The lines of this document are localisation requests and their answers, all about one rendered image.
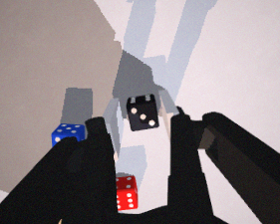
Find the black die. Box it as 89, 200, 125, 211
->
127, 94, 159, 131

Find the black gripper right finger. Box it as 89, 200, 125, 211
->
158, 90, 280, 224

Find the red die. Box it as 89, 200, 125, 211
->
116, 176, 138, 210

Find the blue die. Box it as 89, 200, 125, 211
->
52, 123, 85, 146

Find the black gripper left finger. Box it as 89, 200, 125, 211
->
0, 98, 125, 224

